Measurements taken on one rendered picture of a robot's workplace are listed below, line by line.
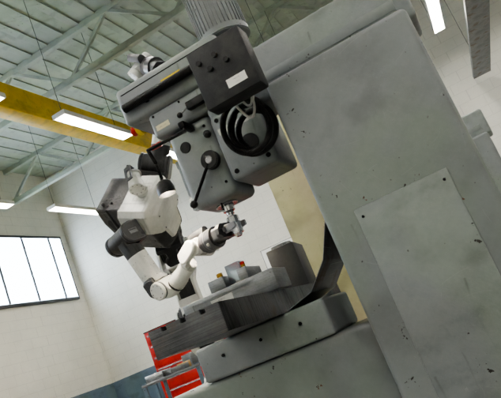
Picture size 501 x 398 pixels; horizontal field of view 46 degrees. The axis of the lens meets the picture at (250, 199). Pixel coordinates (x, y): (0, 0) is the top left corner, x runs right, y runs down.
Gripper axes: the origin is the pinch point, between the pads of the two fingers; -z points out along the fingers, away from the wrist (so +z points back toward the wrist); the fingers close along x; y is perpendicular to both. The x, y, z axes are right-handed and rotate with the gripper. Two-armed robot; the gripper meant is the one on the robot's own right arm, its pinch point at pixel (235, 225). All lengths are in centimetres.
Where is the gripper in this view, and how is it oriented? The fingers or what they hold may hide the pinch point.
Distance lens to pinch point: 222.0
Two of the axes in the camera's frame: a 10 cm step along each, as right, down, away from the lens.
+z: -6.5, 4.2, 6.3
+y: 3.7, 9.0, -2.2
